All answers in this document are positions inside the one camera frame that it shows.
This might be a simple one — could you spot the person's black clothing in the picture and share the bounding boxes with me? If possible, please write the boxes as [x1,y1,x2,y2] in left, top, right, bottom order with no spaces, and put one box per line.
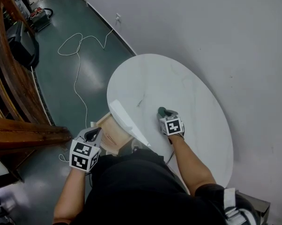
[52,148,259,225]

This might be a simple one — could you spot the long white power cable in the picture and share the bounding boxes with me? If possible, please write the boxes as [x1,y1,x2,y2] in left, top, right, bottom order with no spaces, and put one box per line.
[58,28,115,128]

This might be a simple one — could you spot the floor cleaning machine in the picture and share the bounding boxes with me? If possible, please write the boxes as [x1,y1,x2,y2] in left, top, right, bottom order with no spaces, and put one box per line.
[6,21,40,71]

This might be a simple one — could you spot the person's right forearm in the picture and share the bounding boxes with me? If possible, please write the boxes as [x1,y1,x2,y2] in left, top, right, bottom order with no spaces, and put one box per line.
[169,136,218,195]

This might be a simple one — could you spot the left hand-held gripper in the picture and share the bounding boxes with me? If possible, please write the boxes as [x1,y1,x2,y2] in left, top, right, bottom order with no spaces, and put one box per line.
[69,127,104,173]

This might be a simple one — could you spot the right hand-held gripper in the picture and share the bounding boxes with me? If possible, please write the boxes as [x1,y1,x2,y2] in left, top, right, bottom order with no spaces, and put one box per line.
[156,109,186,144]

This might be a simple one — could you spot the person's right white shoe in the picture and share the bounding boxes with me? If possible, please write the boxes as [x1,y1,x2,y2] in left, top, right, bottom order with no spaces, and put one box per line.
[131,139,143,152]

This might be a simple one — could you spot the person's left forearm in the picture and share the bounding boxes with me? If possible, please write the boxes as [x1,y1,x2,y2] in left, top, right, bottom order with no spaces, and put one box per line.
[53,166,89,222]

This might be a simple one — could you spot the white kidney-shaped desk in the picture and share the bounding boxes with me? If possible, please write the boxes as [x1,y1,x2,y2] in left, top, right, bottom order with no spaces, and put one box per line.
[106,53,234,195]

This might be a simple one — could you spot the large wooden drawer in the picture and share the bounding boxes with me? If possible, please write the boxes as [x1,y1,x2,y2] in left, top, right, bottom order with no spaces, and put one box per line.
[90,111,134,156]

